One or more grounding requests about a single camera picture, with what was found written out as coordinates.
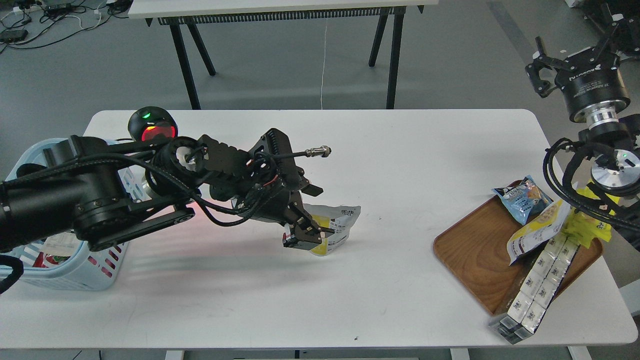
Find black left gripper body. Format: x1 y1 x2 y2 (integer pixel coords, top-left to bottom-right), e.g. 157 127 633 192
232 187 313 226

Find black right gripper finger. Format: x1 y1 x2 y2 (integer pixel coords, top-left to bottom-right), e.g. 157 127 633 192
525 36 566 98

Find floor cables and adapter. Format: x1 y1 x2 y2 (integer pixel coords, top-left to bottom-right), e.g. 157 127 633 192
0 0 132 53

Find white boxed snack multipack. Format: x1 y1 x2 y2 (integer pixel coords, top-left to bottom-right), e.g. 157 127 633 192
488 234 581 345

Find blue snack bag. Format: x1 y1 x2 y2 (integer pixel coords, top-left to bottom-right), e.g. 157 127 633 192
492 175 553 226

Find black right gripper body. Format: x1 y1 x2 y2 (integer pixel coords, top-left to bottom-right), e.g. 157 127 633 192
555 47 631 123

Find snack packages in basket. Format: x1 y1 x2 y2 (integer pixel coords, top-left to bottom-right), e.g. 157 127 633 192
32 232 83 269

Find black barcode scanner red window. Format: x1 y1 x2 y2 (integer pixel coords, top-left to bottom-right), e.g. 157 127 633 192
127 105 178 141

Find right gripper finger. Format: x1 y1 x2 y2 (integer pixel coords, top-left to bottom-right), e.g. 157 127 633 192
603 13 640 62

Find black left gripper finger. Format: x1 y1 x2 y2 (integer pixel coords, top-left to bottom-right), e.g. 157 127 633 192
292 202 336 236

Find yellow white snack pouch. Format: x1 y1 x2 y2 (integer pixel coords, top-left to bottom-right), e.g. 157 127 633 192
506 199 572 265
304 203 362 256

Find white hanging cable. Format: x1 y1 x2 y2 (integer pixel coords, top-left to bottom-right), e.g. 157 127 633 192
320 19 329 110

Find yellow cartoon snack bag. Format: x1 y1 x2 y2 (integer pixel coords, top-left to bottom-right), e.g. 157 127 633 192
561 207 612 249

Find white background table black legs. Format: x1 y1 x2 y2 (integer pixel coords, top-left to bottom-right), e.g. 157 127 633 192
127 0 437 110

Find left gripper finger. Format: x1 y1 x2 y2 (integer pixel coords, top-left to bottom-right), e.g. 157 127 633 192
282 223 323 249

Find light blue plastic basket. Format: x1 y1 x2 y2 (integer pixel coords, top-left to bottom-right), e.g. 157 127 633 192
2 137 149 291

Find brown wooden tray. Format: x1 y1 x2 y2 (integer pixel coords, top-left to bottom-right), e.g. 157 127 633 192
433 194 603 316

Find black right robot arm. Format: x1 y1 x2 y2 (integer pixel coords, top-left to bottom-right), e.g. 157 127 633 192
525 13 640 249

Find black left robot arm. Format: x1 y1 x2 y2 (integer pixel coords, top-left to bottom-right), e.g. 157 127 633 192
1 129 334 292

